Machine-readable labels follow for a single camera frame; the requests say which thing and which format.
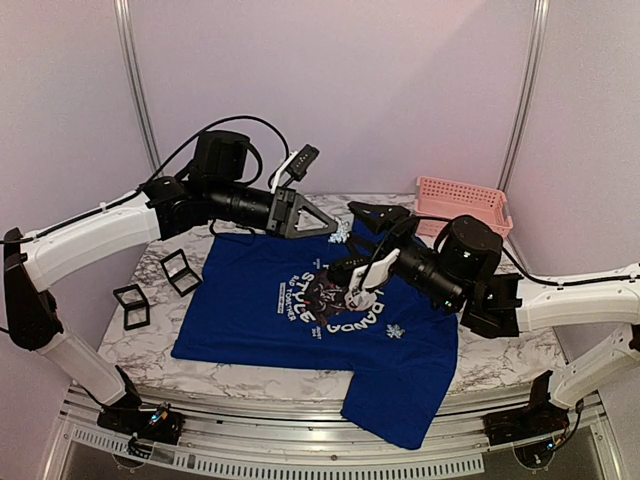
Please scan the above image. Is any left aluminium frame post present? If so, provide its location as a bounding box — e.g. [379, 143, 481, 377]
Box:
[113, 0, 161, 171]

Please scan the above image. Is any aluminium frame post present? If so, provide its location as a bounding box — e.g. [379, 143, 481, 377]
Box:
[113, 0, 161, 171]
[497, 0, 551, 193]

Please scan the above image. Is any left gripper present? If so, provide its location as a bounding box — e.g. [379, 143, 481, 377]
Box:
[208, 180, 339, 240]

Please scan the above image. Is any far black display box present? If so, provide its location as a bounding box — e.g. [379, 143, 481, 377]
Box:
[160, 249, 202, 298]

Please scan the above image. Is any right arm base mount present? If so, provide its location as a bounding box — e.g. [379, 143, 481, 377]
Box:
[483, 393, 570, 446]

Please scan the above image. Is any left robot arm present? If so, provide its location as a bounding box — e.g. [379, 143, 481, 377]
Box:
[1, 121, 337, 434]

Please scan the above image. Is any aluminium front rail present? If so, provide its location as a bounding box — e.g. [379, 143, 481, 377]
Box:
[43, 387, 623, 479]

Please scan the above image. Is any near black display box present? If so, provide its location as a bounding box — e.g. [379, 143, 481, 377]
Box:
[112, 283, 151, 331]

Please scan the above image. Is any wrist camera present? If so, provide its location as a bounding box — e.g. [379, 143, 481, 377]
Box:
[270, 144, 320, 193]
[327, 249, 400, 294]

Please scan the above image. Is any right aluminium frame post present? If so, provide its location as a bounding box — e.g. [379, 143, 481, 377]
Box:
[497, 0, 551, 193]

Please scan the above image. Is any pink plastic basket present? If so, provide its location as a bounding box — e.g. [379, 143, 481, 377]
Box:
[414, 176, 513, 239]

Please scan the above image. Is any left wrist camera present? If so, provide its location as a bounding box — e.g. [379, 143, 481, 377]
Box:
[270, 144, 320, 193]

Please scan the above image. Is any silver brooch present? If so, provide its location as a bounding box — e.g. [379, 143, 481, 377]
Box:
[328, 218, 351, 244]

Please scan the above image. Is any black display box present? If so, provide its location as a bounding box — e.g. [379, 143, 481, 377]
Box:
[160, 249, 202, 298]
[112, 283, 151, 331]

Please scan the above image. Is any blue printed t-shirt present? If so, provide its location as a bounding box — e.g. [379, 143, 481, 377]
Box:
[172, 234, 458, 450]

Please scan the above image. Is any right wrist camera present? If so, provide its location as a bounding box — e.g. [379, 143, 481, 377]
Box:
[327, 249, 400, 294]

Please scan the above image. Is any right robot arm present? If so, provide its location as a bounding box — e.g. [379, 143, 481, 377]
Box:
[339, 201, 639, 436]

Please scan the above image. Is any sparkly flower brooch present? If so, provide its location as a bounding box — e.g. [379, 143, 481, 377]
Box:
[386, 324, 406, 340]

